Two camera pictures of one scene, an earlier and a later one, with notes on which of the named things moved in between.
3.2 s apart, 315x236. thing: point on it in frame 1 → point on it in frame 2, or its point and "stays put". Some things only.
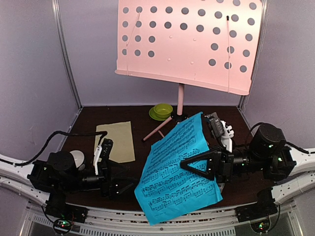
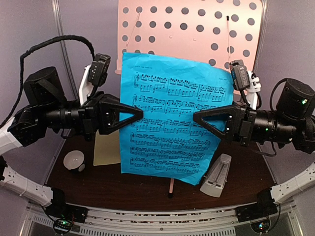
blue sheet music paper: (166, 189) → (167, 143)
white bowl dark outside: (78, 157) stays put
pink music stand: (211, 43) stays put
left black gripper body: (106, 191) → (88, 117)
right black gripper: (220, 164) → (240, 123)
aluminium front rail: (288, 221) stays put
